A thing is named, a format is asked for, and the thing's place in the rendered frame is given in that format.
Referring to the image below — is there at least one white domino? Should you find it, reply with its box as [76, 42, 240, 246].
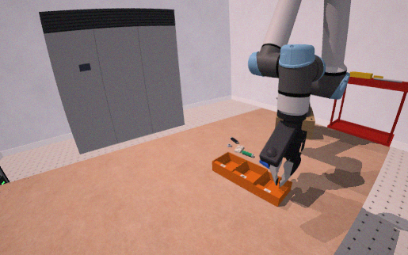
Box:
[235, 145, 244, 153]

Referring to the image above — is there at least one orange three-compartment bin rack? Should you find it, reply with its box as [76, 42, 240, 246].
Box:
[212, 152, 291, 207]

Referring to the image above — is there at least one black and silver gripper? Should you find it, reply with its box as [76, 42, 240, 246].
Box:
[268, 109, 307, 187]

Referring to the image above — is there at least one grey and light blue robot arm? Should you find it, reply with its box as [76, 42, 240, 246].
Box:
[248, 0, 351, 167]

